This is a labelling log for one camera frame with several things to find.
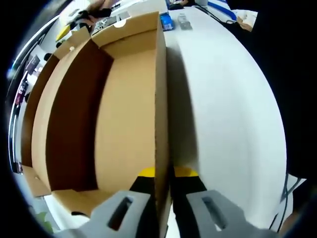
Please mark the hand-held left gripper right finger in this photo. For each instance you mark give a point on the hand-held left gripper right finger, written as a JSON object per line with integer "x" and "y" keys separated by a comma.
{"x": 213, "y": 215}

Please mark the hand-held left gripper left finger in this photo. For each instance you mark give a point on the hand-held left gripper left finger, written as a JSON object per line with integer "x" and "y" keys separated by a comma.
{"x": 119, "y": 215}

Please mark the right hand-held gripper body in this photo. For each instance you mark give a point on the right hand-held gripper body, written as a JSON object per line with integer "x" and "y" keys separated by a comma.
{"x": 104, "y": 13}

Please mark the light blue wet wipes pack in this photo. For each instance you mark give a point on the light blue wet wipes pack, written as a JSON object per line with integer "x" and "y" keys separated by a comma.
{"x": 167, "y": 22}

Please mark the white plastic bottle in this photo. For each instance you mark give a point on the white plastic bottle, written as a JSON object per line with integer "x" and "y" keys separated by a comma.
{"x": 185, "y": 22}

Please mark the brown cardboard shoe box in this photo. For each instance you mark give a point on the brown cardboard shoe box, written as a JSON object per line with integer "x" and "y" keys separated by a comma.
{"x": 123, "y": 111}

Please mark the person's leg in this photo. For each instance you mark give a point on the person's leg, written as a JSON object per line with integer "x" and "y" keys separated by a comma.
{"x": 292, "y": 223}

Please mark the person's black shirt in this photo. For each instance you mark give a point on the person's black shirt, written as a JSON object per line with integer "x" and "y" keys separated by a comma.
{"x": 284, "y": 74}

